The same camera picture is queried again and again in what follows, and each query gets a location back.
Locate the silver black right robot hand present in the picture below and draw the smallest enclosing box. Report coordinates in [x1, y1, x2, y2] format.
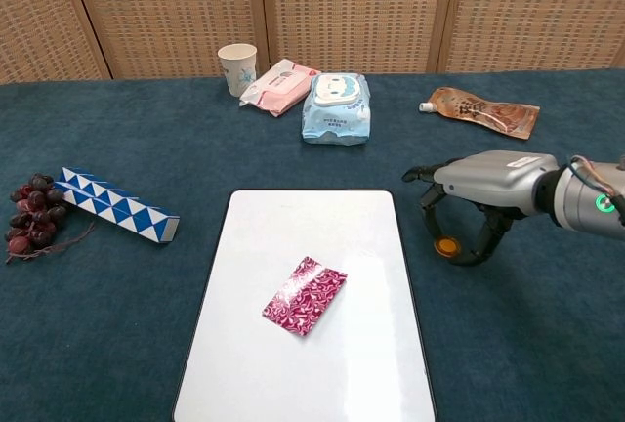
[400, 149, 561, 267]

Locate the small orange disc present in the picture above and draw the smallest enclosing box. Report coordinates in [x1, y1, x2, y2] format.
[433, 235, 462, 259]

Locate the magenta patterned packet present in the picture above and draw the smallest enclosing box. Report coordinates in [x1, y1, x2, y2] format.
[261, 255, 349, 339]

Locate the white board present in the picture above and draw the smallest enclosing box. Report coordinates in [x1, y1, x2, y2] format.
[172, 189, 438, 422]

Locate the brown spout pouch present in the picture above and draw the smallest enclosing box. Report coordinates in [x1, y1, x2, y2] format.
[418, 87, 541, 141]

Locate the light blue wet wipes pack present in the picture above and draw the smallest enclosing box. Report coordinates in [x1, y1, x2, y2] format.
[300, 72, 371, 148]

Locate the woven bamboo folding screen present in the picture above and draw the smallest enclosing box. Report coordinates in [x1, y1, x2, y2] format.
[0, 0, 625, 85]

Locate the pink wet wipes pack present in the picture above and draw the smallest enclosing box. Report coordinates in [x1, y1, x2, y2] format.
[238, 59, 322, 118]

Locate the white paper cup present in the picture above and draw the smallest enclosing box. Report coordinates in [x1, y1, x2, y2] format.
[217, 43, 258, 98]

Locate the blue white snake cube toy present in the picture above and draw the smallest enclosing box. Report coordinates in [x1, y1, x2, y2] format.
[54, 166, 181, 246]

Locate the teal tablecloth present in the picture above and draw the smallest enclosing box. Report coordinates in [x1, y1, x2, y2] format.
[0, 67, 625, 422]

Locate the dark red grape bunch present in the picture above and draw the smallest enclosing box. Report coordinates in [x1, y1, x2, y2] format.
[3, 173, 97, 265]

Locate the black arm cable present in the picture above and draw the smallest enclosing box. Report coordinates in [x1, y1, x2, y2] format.
[607, 187, 625, 229]

